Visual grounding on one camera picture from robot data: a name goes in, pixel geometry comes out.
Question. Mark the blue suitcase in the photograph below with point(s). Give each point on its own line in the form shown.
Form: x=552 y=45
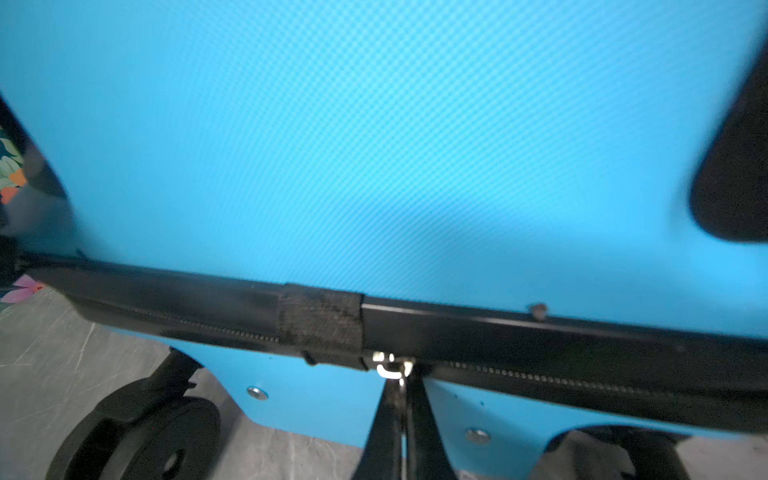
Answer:
x=554 y=212

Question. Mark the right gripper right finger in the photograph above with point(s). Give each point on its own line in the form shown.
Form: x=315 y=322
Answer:
x=426 y=456

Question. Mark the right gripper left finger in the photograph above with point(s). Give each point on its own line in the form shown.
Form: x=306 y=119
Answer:
x=382 y=454

